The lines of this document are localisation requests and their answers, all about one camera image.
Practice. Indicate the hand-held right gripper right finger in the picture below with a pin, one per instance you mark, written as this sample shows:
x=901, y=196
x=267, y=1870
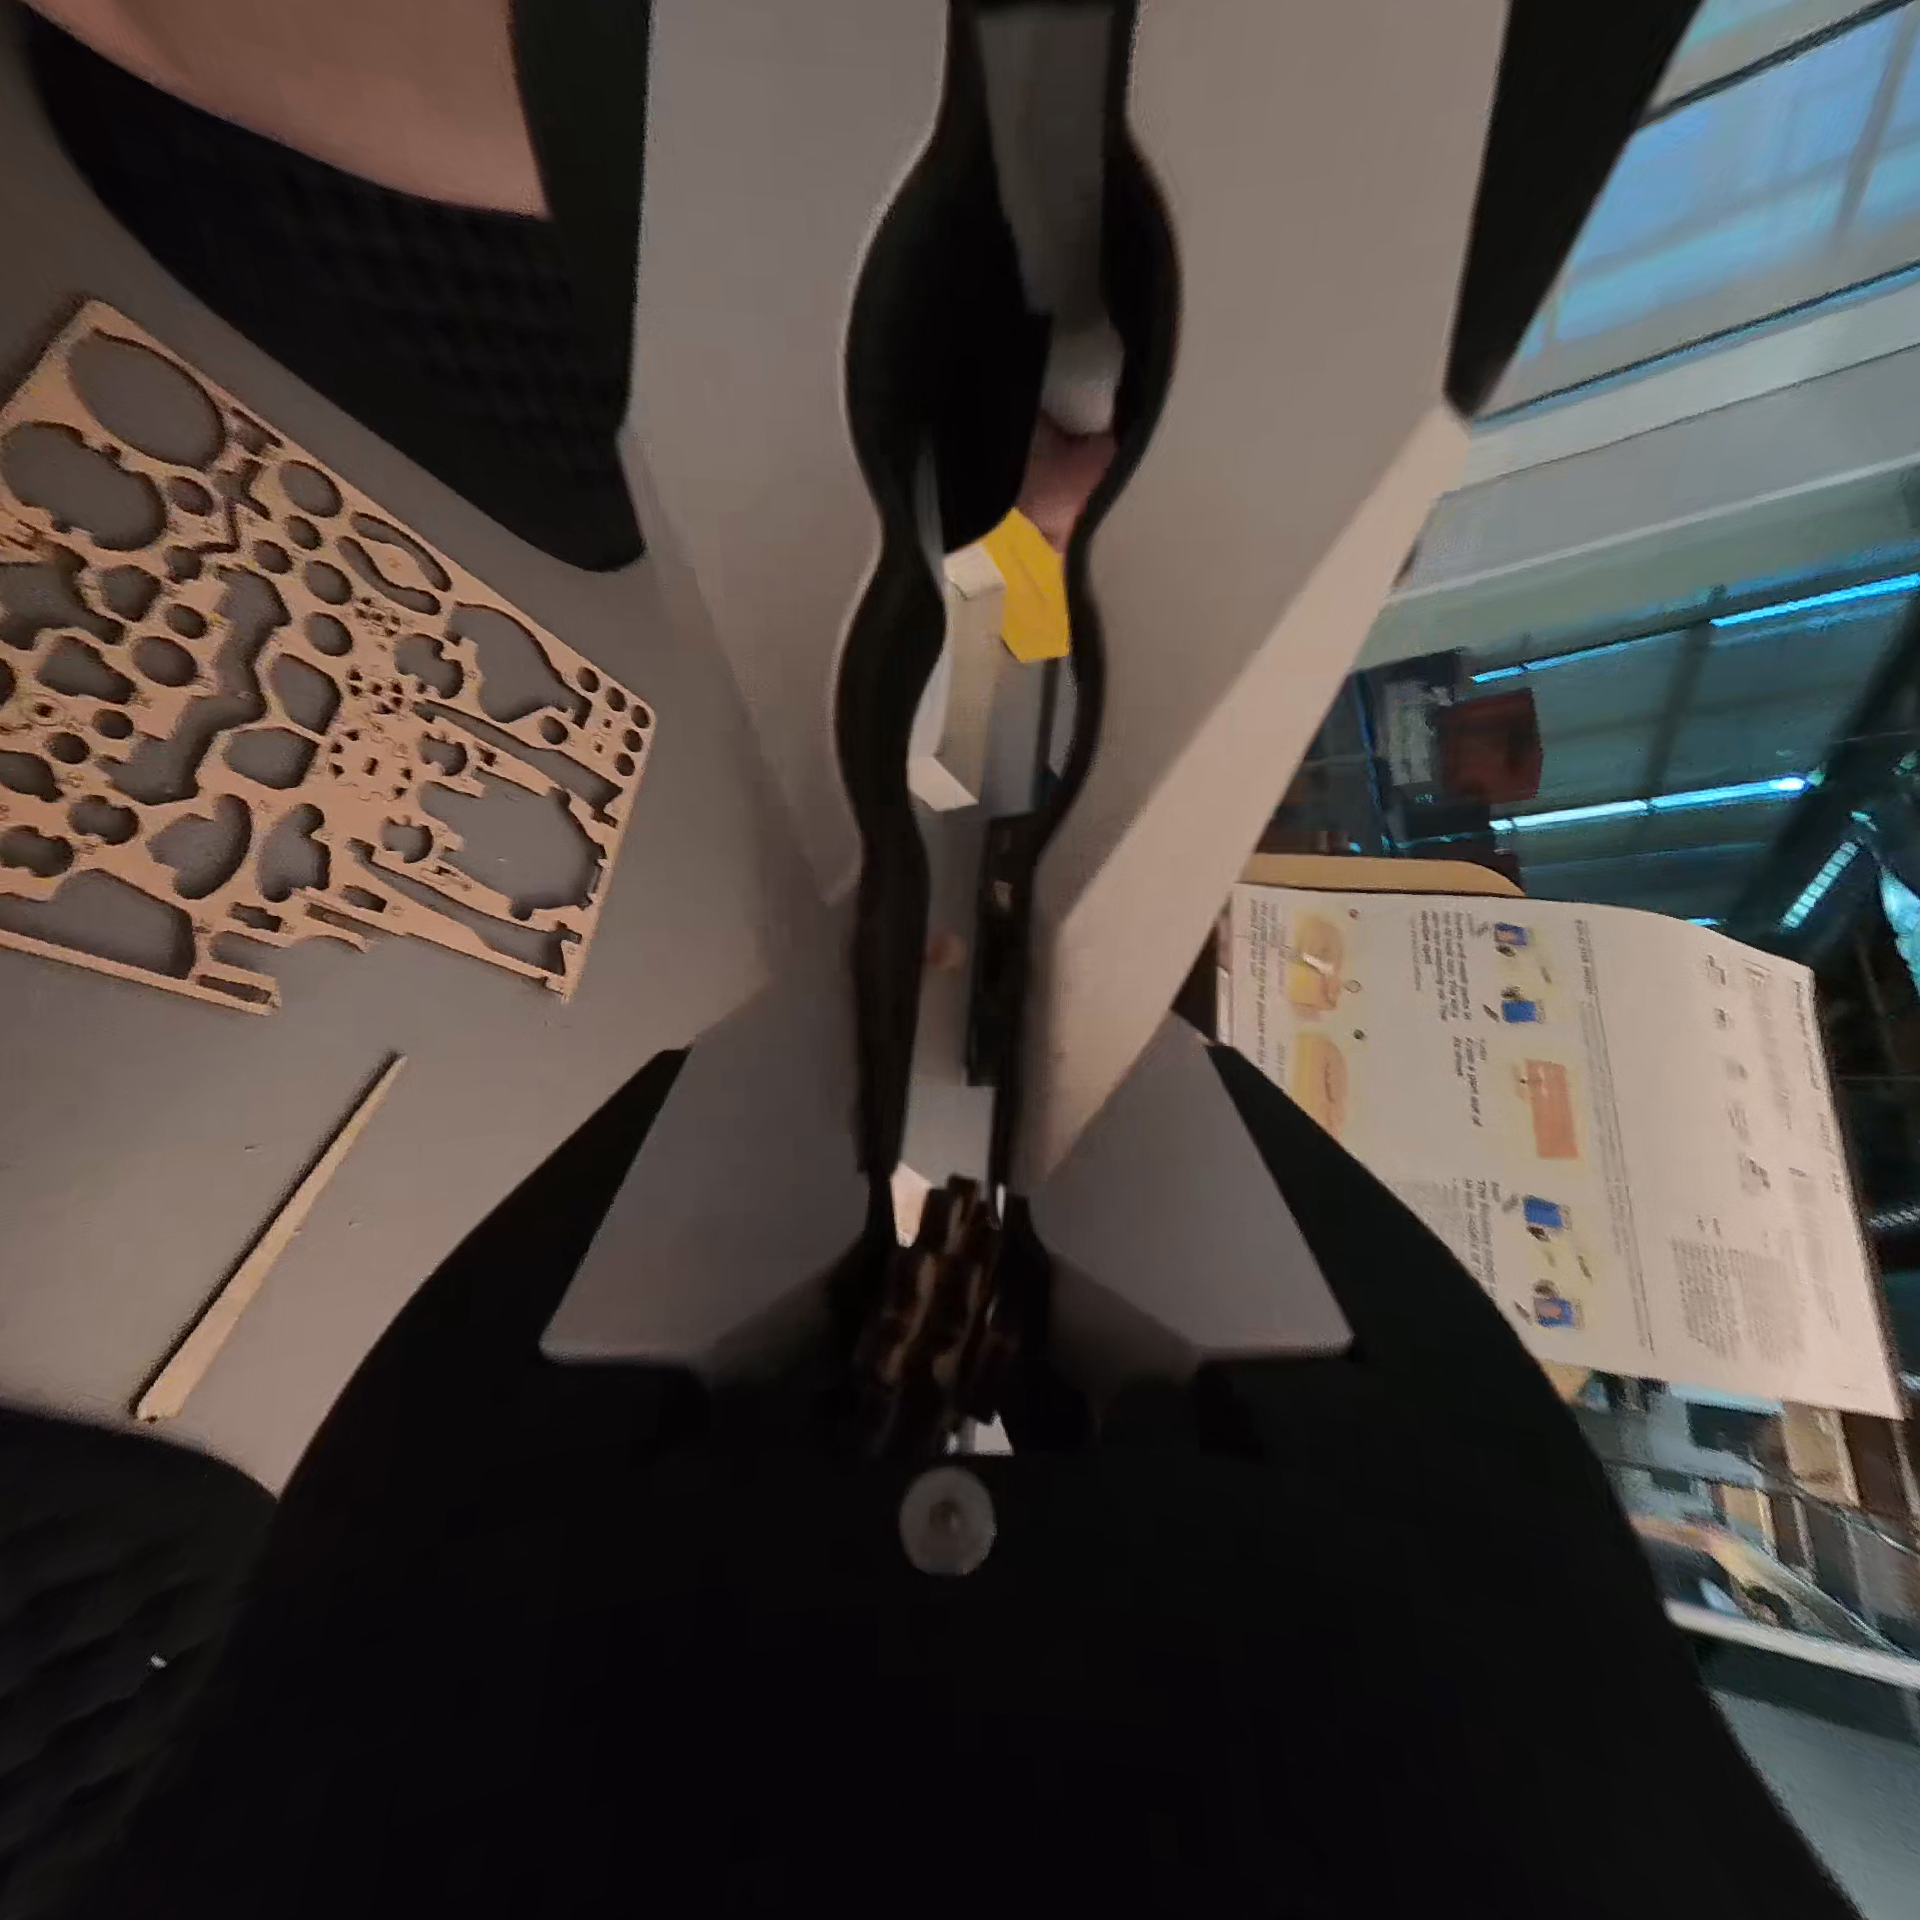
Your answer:
x=1201, y=1230

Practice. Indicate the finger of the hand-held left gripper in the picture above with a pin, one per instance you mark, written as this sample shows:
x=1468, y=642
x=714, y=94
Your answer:
x=750, y=299
x=1291, y=299

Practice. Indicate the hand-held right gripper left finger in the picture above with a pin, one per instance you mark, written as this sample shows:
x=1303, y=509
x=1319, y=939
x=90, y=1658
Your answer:
x=704, y=1215

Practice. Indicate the dark wooden gear stack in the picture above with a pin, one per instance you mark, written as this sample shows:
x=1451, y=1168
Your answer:
x=936, y=1305

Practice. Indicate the person's left forearm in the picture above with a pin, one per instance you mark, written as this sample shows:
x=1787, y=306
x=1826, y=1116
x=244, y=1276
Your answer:
x=331, y=91

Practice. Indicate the laser-cut wooden parts sheet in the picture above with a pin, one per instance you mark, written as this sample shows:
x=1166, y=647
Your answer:
x=377, y=705

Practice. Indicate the person's left hand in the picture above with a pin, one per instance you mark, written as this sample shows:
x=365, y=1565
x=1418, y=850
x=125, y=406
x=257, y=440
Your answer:
x=1074, y=473

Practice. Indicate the large window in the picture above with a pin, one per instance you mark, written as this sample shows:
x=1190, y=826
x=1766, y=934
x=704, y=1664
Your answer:
x=1769, y=194

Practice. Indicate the yellow plastic bin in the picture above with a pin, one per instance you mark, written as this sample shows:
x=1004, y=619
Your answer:
x=1038, y=592

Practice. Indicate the brown cardboard board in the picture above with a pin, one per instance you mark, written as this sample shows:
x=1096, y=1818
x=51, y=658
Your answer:
x=1382, y=872

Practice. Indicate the thin wooden stick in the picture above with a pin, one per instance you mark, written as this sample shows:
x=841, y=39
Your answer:
x=271, y=1240

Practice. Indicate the printed instruction sheet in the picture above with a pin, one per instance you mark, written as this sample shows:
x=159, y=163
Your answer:
x=1650, y=1140

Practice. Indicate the white box with rings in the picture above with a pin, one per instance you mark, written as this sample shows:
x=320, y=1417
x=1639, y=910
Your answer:
x=967, y=705

